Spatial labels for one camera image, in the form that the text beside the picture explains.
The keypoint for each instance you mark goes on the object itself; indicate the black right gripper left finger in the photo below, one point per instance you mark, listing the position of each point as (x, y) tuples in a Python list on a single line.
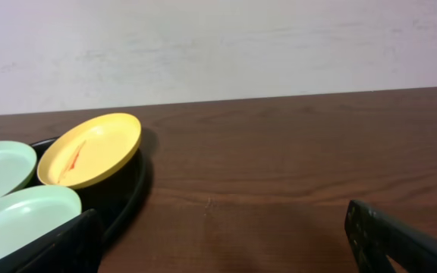
[(75, 246)]

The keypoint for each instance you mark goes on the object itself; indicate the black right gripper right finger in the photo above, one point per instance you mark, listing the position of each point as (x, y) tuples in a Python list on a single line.
[(376, 238)]

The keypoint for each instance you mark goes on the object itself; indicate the light green plate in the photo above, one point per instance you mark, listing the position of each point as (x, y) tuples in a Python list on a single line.
[(30, 213), (17, 166)]

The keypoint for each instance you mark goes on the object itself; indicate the round black tray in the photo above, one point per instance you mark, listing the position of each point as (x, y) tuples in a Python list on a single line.
[(113, 198)]

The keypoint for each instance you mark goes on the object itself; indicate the yellow plate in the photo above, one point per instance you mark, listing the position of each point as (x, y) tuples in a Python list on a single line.
[(91, 152)]

